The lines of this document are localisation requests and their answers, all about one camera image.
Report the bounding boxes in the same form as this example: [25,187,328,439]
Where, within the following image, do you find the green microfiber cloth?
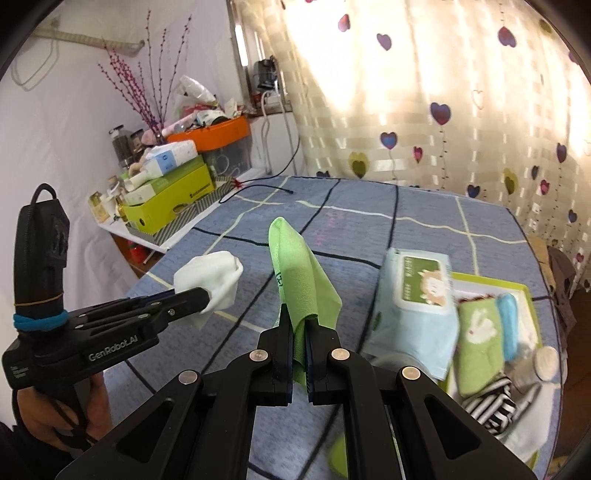
[269,217,342,387]

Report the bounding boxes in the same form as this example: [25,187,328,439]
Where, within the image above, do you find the pale waffle towel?
[501,382,559,463]

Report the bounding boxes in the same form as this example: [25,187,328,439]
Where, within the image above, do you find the person left hand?
[15,372,113,453]

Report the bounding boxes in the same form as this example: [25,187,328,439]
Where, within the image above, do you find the wet wipes pack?
[363,248,460,381]

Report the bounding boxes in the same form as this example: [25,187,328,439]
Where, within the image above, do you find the yellow green cardboard box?
[123,160,215,232]

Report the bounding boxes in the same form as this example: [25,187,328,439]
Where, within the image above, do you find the white tissue pack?
[142,140,197,179]

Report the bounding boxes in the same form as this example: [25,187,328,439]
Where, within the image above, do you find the green rabbit towel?
[456,297,504,397]

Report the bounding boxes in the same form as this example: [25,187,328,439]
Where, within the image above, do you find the blue checked bed cover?
[103,174,567,480]

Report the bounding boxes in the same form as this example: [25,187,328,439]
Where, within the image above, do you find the dark glass jar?
[109,125,134,168]

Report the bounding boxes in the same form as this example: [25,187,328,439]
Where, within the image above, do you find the white side shelf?
[90,164,261,252]

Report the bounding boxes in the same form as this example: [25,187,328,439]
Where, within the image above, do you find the black white striped sock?
[462,375,517,437]

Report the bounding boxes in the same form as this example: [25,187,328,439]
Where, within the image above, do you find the green rimmed white box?
[453,273,558,469]

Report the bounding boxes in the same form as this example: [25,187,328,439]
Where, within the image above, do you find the clear plastic drawer bin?
[202,136,252,178]

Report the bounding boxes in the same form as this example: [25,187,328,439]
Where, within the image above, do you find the blue face mask pack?
[496,293,519,362]

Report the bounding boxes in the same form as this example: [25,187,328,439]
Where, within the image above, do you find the orange storage tray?
[167,116,250,153]

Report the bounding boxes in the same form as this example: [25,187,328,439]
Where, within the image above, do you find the pink branch decoration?
[97,10,192,145]

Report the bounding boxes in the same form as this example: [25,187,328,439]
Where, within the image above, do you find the brown clothes pile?
[526,234,576,337]

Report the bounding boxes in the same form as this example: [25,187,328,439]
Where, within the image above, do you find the heart patterned curtain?
[232,0,591,296]

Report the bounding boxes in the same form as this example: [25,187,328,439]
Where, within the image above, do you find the black cable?
[217,82,303,205]

